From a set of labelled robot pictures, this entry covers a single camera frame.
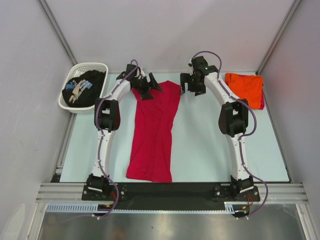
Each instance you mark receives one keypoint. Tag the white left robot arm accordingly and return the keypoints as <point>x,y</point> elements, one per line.
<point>107,120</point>

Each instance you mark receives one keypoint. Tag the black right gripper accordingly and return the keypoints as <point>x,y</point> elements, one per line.
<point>186,77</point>

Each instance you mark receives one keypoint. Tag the black printed t shirt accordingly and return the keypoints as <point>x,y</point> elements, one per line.
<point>83,90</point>

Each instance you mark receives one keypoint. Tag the folded orange t shirt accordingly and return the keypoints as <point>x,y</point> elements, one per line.
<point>231,82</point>

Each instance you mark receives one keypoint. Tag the aluminium frame rail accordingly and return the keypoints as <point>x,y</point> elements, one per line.
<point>287,193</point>

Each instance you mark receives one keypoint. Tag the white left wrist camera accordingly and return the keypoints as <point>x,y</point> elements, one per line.
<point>140,73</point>

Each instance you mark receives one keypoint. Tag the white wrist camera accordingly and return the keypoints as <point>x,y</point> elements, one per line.
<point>190,63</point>
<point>140,73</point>

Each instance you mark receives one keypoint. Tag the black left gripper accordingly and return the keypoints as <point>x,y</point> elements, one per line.
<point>144,94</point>

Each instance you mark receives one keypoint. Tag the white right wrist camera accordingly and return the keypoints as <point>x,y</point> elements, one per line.
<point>190,63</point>

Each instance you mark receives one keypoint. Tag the red polo shirt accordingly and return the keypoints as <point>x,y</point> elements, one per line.
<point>150,158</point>

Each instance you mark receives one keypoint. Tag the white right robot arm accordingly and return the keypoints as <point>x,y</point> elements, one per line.
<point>233,118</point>

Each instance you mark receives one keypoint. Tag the grey slotted cable duct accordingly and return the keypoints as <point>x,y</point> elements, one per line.
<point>78,207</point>

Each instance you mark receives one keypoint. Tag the white plastic laundry basket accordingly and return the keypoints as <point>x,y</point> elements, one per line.
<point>75,71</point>

